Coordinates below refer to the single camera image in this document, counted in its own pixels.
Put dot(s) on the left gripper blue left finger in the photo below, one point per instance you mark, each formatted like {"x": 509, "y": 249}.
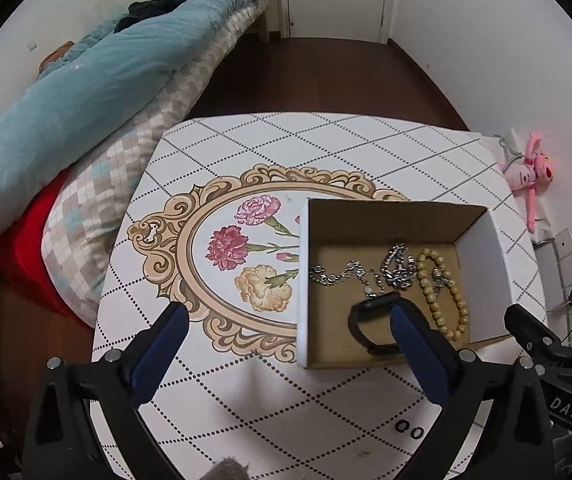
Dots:
{"x": 151, "y": 352}

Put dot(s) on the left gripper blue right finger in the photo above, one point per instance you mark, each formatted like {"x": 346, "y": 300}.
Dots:
{"x": 432, "y": 359}

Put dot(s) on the black fitness band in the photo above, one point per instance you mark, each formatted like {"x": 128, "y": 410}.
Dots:
{"x": 367, "y": 322}

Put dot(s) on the white cardboard box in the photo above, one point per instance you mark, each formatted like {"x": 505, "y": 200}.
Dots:
{"x": 446, "y": 258}

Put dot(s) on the pink panther plush toy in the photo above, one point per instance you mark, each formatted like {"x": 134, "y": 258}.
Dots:
{"x": 527, "y": 170}

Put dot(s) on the white diamond pattern tablecloth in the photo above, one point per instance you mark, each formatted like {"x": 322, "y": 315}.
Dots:
{"x": 214, "y": 223}

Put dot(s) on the checkered grey pillow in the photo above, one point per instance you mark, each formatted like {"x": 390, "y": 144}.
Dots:
{"x": 82, "y": 226}

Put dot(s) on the red blanket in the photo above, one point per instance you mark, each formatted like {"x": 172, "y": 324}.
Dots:
{"x": 21, "y": 262}

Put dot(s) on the teal blue quilt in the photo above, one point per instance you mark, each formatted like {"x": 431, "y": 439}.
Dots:
{"x": 67, "y": 112}

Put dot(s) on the black clothing on bed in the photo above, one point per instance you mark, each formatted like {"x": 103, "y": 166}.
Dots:
{"x": 144, "y": 10}

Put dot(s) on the white wall power strip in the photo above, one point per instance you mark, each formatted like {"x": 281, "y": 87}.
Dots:
{"x": 554, "y": 257}

